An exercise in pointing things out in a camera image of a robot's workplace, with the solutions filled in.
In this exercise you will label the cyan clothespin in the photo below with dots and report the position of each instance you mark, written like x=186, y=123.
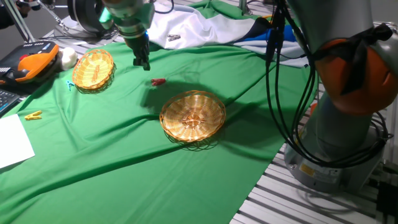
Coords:
x=69, y=84

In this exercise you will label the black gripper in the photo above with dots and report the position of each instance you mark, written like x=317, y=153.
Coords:
x=138, y=45

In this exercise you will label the black keyboard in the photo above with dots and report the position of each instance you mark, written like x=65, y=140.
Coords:
x=7, y=101

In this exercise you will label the white paper sheet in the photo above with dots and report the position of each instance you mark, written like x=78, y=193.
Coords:
x=12, y=143

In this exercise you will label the blue and navy cloth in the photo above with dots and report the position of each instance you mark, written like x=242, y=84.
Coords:
x=289, y=35

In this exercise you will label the orange black teach pendant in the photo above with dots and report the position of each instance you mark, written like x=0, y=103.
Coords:
x=31, y=62

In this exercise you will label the grey clothespin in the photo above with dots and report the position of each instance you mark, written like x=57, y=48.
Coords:
x=174, y=37

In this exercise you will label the red clothespin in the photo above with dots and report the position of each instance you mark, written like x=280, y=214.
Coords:
x=158, y=82

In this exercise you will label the yellow clothespin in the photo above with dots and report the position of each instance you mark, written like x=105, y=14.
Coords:
x=32, y=116

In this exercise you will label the large round wicker basket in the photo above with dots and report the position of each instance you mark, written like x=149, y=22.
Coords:
x=192, y=116

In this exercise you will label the bare hand of operator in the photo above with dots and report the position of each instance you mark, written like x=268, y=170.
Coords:
x=26, y=4

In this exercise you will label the orange green plastic toy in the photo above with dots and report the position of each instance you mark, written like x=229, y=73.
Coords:
x=313, y=109

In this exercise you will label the black sleeved forearm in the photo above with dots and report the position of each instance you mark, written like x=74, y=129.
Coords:
x=6, y=18

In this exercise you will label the white soft ball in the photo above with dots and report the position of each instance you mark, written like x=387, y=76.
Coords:
x=69, y=58

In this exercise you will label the small round wicker basket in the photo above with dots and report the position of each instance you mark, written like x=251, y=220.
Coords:
x=93, y=69

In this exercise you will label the aluminium frame post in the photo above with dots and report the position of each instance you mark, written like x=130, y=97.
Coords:
x=245, y=6
x=18, y=21

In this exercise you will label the black connector box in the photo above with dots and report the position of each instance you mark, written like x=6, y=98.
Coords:
x=387, y=199

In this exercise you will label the green cloth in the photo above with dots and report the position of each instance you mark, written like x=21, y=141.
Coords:
x=124, y=155

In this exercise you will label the black round haptic device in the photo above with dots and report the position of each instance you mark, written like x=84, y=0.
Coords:
x=84, y=15

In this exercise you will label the white cloth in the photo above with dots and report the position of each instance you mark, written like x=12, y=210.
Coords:
x=199, y=28

